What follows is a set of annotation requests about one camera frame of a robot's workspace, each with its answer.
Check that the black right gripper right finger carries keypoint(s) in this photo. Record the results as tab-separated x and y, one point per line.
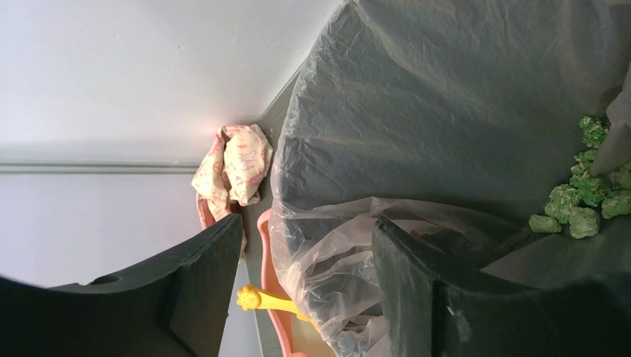
437	305

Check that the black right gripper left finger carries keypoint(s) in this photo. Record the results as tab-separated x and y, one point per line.
172	304

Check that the orange litter scoop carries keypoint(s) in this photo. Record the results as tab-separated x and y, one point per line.
250	297

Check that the pink litter box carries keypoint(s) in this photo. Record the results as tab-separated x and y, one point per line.
296	337

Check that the pink plastic trash bag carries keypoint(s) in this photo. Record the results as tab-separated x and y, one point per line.
454	120

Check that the green litter clumps in bin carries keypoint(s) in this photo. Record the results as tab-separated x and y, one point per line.
586	199

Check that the pink floral cloth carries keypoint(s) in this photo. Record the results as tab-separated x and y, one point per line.
231	172

